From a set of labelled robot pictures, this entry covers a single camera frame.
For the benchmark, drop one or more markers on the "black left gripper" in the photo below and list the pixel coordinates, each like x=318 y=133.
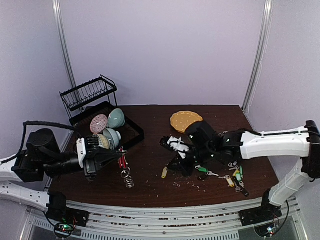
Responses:
x=94 y=155

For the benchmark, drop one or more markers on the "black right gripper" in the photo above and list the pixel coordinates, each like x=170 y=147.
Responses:
x=189 y=160

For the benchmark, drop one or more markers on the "yellow key tag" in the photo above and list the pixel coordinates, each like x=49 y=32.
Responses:
x=164 y=173
x=228 y=179

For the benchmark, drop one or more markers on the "red handled key ring holder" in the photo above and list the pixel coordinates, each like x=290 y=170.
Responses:
x=127 y=177

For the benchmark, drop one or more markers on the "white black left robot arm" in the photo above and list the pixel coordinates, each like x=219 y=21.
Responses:
x=39 y=155

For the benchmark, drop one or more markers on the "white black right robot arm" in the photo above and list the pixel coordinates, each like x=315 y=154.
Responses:
x=234 y=146

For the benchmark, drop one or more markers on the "blue patterned bowl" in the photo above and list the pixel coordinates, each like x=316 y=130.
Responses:
x=103 y=141

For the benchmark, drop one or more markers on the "green key tag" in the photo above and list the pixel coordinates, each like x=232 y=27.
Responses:
x=238 y=174
x=205 y=170

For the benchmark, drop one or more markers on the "light blue bowl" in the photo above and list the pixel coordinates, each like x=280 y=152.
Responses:
x=113 y=136

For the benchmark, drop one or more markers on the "pink patterned bowl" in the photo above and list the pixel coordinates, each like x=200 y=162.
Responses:
x=98 y=124

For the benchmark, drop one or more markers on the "yellow dotted plate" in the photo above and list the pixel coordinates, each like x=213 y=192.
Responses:
x=181 y=120

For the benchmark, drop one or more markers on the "green ceramic bowl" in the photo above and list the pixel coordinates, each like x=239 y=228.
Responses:
x=116 y=119

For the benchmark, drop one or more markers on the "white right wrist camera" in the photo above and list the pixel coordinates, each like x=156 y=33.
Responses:
x=172 y=143

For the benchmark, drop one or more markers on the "black wire dish rack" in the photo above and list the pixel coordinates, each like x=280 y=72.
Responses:
x=94 y=97

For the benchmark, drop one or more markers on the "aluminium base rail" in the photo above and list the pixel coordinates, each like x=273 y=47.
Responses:
x=207 y=222

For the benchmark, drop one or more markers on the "left aluminium frame post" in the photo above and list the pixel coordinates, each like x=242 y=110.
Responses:
x=63 y=42

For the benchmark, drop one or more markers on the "aluminium frame post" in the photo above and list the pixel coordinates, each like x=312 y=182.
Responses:
x=261 y=47
x=63 y=42

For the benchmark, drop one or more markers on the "right aluminium frame post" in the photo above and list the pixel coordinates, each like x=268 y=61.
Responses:
x=261 y=47

